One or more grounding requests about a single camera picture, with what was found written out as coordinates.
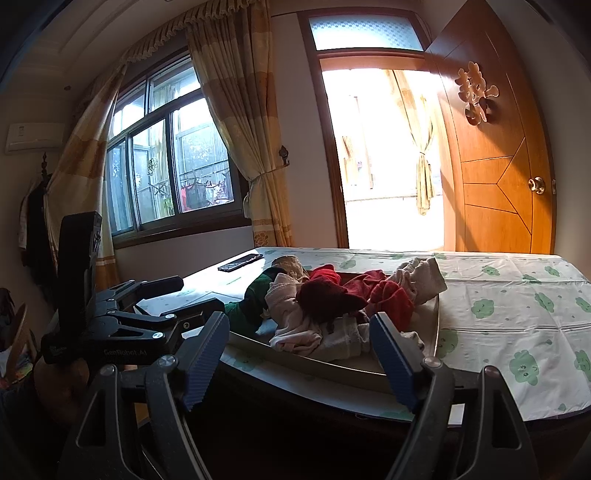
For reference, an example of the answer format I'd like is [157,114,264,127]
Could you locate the black smartphone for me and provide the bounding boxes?
[218,253,264,273]

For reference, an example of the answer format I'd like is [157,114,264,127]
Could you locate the hanging dark clothes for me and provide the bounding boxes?
[18,152,58,301]

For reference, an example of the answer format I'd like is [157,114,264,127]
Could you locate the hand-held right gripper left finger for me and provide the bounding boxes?
[58,311,230,480]

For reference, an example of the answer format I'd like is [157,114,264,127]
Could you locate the wooden door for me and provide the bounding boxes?
[425,0,557,254]

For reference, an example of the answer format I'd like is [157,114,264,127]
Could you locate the frosted transom window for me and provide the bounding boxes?
[307,14,426,52]

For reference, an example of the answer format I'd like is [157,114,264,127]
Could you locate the dark red underwear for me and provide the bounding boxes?
[295,279,370,324]

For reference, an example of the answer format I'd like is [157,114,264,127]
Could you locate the beige brown underwear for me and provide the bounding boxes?
[271,255,310,282]

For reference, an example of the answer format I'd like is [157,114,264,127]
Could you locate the cloud print tablecloth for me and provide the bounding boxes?
[134,247,591,423]

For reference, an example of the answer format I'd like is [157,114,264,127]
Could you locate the maroon underwear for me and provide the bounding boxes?
[339,270,389,301]

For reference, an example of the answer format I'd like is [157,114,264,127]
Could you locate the white air conditioner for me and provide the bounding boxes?
[4,122,65,154]

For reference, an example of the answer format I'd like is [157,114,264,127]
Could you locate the person's left hand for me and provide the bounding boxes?
[33,359,93,425]

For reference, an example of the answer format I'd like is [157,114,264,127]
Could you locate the pale doorway curtain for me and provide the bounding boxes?
[388,69,437,216]

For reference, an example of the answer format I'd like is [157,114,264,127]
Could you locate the dark framed window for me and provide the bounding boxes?
[106,55,245,241]

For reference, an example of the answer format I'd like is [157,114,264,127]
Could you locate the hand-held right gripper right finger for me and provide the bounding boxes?
[369,311,541,480]

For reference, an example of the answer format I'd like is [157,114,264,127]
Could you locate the yellow checked curtain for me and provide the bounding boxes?
[124,0,294,247]
[44,62,127,291]

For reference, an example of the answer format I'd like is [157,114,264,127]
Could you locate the green underwear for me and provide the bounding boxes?
[225,270,278,335]

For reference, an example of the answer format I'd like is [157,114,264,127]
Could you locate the carved door ornament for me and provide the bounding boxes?
[455,61,502,125]

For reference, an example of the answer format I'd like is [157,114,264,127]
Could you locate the pale lilac underwear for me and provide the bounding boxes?
[265,272,324,355]

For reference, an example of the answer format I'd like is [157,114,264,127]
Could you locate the shallow beige cardboard box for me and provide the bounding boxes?
[222,270,441,393]

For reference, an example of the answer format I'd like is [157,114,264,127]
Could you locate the wooden door frame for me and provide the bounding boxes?
[298,9,455,250]

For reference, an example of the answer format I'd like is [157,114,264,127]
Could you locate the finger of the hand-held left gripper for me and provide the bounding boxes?
[95,275,184,311]
[113,298,227,342]

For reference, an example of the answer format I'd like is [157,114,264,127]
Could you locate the bright red underwear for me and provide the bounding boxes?
[308,264,342,289]

